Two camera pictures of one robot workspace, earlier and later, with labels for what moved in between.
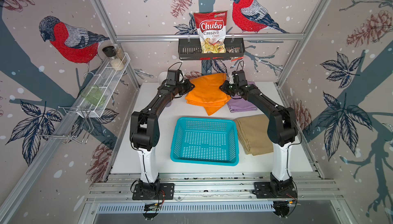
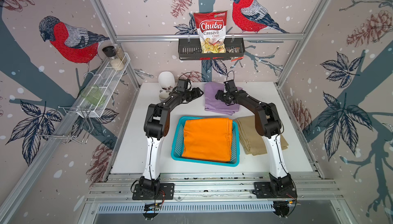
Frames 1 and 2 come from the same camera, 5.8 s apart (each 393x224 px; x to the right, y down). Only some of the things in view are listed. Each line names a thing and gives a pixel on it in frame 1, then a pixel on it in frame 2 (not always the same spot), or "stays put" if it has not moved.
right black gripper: (223, 87) → (218, 95)
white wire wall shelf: (93, 103) stays put
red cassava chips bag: (211, 28) stays put
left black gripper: (189, 87) → (196, 93)
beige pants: (253, 134) stays put
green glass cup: (93, 95) stays put
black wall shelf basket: (190, 49) stays put
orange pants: (207, 93) → (208, 139)
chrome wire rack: (69, 124) stays put
